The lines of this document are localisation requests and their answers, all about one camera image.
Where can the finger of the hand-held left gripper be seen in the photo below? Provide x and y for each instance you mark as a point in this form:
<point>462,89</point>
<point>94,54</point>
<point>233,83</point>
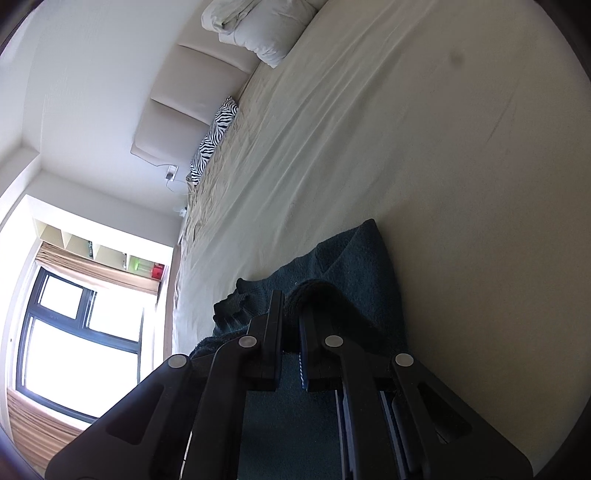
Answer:
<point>305,355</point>
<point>272,332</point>

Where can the dark green sweater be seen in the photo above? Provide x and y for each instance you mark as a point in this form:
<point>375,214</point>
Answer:
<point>360,277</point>

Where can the red box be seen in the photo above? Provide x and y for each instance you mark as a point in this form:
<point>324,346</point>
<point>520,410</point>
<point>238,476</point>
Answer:
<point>158,271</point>

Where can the green lamp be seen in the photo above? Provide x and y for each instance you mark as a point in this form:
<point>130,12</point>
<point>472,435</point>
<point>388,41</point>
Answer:
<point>136,265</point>

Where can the zebra print pillow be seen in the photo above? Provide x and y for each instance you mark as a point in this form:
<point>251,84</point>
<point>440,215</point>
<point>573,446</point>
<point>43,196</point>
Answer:
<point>214,134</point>

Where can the bed with beige sheet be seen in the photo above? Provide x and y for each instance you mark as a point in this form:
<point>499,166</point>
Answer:
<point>415,161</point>

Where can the white open shelf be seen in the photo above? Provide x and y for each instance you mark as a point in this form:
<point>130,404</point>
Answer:
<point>69,240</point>

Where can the black framed window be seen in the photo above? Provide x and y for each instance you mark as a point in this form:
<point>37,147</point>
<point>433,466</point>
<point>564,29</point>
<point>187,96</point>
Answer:
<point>30,350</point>

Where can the beige padded headboard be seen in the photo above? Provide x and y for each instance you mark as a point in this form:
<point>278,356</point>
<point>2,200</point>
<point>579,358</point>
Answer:
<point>184,92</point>

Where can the white folded duvet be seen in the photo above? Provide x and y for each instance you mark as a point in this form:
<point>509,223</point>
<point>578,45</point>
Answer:
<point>258,32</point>

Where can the wall socket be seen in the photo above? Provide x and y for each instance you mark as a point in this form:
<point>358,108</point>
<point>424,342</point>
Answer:
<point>171,172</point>

